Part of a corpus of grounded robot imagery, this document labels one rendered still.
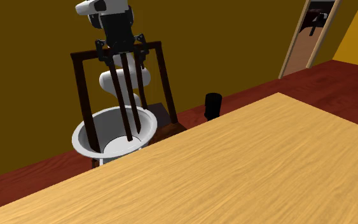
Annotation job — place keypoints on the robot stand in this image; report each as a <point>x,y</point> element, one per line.
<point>160,113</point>

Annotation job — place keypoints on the dark brown wooden chair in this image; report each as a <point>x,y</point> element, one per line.
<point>82,93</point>

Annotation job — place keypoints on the black cylinder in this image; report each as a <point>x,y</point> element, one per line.
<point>213,105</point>

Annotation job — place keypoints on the white bowl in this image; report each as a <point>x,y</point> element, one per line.
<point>110,127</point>

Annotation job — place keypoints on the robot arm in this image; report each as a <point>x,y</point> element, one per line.
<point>113,6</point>

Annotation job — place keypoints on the doorway with wooden frame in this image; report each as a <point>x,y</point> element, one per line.
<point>302,49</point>

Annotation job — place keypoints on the light wooden table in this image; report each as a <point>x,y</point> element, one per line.
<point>228,170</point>

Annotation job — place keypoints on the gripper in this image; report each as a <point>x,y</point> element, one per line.
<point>118,31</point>

